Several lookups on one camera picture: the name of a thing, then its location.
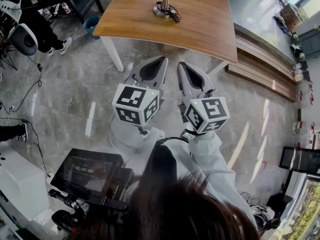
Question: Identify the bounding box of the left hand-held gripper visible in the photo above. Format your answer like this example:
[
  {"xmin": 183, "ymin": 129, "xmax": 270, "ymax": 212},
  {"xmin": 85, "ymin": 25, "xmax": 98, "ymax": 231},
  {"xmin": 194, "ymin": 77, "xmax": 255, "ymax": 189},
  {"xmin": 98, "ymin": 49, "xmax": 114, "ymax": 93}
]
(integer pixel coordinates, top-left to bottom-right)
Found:
[{"xmin": 111, "ymin": 56, "xmax": 169, "ymax": 128}]

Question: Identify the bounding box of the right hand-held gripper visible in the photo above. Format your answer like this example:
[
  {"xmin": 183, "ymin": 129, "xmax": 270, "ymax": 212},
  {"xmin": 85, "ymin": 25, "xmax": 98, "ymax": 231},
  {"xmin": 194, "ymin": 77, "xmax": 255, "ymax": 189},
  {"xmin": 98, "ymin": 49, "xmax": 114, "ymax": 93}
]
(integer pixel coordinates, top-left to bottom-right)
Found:
[{"xmin": 176, "ymin": 61, "xmax": 231, "ymax": 135}]

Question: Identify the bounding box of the person's right forearm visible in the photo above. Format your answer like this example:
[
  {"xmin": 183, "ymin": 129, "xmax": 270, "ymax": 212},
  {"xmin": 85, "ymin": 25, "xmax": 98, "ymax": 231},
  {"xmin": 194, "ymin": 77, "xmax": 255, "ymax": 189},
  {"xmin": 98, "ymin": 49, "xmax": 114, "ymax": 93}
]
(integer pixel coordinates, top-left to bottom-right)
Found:
[{"xmin": 187, "ymin": 131, "xmax": 237, "ymax": 177}]

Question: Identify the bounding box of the person's left forearm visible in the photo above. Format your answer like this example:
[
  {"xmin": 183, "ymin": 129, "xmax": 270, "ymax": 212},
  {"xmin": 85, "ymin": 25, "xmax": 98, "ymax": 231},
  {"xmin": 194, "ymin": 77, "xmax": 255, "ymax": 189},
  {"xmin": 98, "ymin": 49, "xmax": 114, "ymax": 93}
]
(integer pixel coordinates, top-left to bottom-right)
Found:
[{"xmin": 109, "ymin": 118, "xmax": 166, "ymax": 155}]

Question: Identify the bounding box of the round wooden table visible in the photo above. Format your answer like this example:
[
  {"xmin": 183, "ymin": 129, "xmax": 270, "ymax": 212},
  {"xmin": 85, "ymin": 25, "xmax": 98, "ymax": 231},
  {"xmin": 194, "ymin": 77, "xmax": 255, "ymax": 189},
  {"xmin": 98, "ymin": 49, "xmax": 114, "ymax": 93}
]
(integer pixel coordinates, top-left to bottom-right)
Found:
[{"xmin": 92, "ymin": 0, "xmax": 238, "ymax": 73}]

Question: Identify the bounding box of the wooden slatted bench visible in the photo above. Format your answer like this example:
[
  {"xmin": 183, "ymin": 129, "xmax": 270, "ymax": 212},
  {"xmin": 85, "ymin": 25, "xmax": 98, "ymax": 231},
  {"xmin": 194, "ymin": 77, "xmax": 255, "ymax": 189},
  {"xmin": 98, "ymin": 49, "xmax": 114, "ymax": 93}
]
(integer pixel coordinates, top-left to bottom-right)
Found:
[{"xmin": 224, "ymin": 23, "xmax": 299, "ymax": 103}]

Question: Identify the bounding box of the teal waste bin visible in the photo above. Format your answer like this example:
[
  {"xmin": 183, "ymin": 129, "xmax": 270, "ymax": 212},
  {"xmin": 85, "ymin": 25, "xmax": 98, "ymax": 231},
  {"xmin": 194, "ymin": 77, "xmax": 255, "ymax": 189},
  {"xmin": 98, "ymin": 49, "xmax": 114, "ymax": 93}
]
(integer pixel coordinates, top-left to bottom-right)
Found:
[{"xmin": 82, "ymin": 15, "xmax": 101, "ymax": 36}]

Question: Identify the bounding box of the person's light grey jacket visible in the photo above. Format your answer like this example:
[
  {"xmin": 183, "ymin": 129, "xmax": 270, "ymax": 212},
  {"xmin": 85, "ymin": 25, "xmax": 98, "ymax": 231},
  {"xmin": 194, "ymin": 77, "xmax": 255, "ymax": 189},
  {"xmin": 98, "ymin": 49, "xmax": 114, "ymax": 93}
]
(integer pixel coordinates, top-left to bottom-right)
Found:
[{"xmin": 109, "ymin": 131, "xmax": 258, "ymax": 231}]

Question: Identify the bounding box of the black monitor screen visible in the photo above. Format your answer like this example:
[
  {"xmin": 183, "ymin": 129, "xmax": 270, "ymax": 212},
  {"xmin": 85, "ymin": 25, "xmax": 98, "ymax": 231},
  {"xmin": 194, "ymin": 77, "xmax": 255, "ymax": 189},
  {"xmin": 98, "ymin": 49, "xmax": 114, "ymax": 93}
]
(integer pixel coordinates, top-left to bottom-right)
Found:
[{"xmin": 49, "ymin": 147, "xmax": 126, "ymax": 206}]

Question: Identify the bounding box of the white round device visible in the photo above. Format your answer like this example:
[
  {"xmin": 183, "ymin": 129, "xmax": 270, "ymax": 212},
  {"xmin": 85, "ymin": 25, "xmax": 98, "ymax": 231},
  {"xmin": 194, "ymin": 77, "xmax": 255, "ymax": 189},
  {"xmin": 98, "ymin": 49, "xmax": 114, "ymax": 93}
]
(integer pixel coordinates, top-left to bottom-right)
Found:
[{"xmin": 7, "ymin": 22, "xmax": 39, "ymax": 57}]

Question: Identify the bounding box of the black standing display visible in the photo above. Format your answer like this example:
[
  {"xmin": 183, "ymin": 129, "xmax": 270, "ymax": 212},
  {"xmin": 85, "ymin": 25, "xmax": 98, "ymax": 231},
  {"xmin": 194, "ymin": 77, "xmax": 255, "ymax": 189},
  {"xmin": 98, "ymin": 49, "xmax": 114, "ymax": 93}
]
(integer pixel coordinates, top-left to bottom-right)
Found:
[{"xmin": 278, "ymin": 146, "xmax": 320, "ymax": 178}]

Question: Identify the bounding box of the white cabinet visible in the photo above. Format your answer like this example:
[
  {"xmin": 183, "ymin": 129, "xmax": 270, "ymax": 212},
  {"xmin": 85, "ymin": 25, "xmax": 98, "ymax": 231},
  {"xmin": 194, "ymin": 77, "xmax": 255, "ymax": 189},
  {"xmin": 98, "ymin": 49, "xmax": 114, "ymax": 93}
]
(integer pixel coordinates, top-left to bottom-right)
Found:
[{"xmin": 0, "ymin": 141, "xmax": 51, "ymax": 222}]

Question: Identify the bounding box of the thin black cable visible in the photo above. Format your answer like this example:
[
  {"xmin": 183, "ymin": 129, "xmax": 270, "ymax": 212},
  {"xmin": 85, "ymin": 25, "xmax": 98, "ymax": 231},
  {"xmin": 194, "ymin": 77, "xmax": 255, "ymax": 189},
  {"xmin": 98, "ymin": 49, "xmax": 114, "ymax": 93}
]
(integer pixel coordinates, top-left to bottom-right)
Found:
[{"xmin": 156, "ymin": 1, "xmax": 182, "ymax": 23}]

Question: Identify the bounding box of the black chest strap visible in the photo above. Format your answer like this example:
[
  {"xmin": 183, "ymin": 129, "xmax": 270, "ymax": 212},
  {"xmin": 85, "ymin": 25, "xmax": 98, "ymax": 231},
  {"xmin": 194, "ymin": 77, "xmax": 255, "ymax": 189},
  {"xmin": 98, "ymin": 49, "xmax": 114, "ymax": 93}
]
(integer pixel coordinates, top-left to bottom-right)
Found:
[{"xmin": 146, "ymin": 136, "xmax": 190, "ymax": 183}]

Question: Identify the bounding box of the black frame table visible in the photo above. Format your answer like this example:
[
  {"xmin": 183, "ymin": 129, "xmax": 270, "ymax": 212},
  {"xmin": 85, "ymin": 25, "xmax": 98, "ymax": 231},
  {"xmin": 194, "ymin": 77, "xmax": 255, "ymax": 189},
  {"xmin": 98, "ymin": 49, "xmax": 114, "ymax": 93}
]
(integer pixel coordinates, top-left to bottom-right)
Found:
[{"xmin": 29, "ymin": 0, "xmax": 105, "ymax": 25}]

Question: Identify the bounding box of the black monitor mount rig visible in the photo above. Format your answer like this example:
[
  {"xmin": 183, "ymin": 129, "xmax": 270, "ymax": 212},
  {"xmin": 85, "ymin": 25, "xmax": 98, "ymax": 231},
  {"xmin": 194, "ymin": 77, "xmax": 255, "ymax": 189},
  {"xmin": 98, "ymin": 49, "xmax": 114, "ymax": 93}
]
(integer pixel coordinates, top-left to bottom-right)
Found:
[{"xmin": 48, "ymin": 167, "xmax": 135, "ymax": 233}]

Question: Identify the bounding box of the black floor cable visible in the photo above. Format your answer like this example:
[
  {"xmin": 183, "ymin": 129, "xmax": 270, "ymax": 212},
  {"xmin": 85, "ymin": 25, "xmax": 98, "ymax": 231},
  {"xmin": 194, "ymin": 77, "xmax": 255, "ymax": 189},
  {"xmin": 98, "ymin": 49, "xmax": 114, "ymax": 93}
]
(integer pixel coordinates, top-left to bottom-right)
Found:
[{"xmin": 6, "ymin": 55, "xmax": 44, "ymax": 114}]

